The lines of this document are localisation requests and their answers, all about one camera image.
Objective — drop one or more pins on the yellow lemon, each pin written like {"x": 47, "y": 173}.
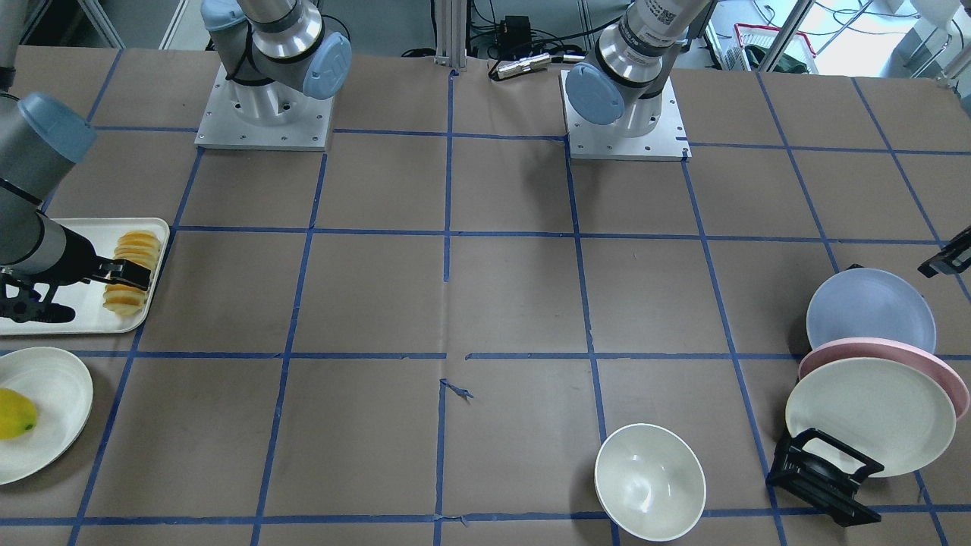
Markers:
{"x": 19, "y": 415}

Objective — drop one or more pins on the cream plate in rack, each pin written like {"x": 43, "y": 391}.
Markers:
{"x": 891, "y": 413}

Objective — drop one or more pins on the cream bowl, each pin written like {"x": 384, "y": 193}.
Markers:
{"x": 650, "y": 482}

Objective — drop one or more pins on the black dish rack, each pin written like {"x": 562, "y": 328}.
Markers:
{"x": 820, "y": 465}

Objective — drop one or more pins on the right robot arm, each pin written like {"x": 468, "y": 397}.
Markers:
{"x": 282, "y": 42}

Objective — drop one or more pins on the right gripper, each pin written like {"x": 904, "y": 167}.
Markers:
{"x": 78, "y": 262}

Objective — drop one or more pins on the white tray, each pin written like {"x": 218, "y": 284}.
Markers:
{"x": 87, "y": 299}

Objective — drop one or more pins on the aluminium frame post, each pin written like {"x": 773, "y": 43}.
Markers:
{"x": 451, "y": 33}

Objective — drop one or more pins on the pink plate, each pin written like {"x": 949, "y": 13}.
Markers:
{"x": 925, "y": 362}

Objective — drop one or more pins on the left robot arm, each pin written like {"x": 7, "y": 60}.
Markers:
{"x": 626, "y": 63}

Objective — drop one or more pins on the cream plate with lemon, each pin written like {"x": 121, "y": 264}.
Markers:
{"x": 60, "y": 387}

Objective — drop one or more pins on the blue plate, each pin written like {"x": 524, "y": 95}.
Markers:
{"x": 870, "y": 302}

